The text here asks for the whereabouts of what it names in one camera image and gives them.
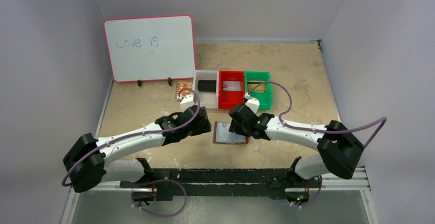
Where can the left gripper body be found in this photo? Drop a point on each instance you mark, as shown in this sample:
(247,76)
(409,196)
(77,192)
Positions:
(202,127)

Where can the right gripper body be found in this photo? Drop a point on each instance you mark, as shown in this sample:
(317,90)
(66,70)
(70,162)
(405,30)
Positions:
(238,123)

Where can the brown leather card holder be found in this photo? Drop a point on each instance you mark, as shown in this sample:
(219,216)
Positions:
(222,135)

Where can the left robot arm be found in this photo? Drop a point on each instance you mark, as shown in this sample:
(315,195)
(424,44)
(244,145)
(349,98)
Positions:
(88,161)

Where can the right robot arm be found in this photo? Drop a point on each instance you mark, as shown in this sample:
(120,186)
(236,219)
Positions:
(337,152)

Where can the gold card in green bin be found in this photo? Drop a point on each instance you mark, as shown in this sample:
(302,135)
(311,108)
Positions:
(256,87)

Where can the silver card in red bin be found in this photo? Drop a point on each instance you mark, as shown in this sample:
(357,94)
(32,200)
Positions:
(232,86)

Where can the black card in white bin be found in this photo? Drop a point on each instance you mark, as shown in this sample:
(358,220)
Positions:
(206,85)

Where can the orange patterned card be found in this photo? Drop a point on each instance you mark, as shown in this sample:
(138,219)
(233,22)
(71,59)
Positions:
(183,89)

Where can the green plastic bin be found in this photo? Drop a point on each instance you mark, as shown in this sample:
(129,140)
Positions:
(264,98)

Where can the red plastic bin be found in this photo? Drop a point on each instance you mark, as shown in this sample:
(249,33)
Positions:
(228,99)

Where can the white plastic bin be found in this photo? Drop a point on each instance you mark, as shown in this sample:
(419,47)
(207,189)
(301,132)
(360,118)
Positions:
(208,99)

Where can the pink framed whiteboard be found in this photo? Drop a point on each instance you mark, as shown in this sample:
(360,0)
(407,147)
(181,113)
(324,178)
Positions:
(151,48)

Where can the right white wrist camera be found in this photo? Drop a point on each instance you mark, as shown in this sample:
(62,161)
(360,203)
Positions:
(251,102)

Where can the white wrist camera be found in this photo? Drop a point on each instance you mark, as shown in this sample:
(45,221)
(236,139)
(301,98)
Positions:
(251,102)
(187,101)

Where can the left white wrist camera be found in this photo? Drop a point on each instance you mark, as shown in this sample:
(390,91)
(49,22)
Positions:
(187,101)

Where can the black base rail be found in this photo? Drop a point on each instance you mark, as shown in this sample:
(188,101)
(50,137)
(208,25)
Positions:
(274,183)

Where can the aluminium frame rail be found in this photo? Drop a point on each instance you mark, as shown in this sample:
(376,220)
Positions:
(335,201)

